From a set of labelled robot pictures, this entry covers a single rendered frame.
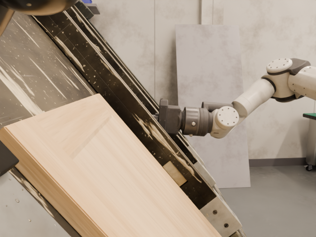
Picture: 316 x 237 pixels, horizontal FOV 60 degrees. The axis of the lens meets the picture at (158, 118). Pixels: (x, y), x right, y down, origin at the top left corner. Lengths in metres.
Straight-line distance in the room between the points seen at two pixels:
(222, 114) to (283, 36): 3.67
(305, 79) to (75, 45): 0.65
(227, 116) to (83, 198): 0.60
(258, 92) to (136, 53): 3.04
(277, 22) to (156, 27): 1.71
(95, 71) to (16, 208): 0.61
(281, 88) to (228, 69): 2.81
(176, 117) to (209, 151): 2.69
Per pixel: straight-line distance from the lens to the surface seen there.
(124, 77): 1.08
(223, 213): 0.87
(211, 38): 3.84
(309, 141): 4.51
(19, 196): 0.18
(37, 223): 0.18
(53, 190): 0.27
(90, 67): 0.76
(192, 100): 3.52
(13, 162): 0.18
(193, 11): 4.02
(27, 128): 0.29
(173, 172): 0.80
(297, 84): 0.92
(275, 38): 4.38
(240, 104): 0.89
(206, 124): 0.82
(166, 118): 0.82
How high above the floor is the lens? 1.37
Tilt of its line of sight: 9 degrees down
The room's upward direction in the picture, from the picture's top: straight up
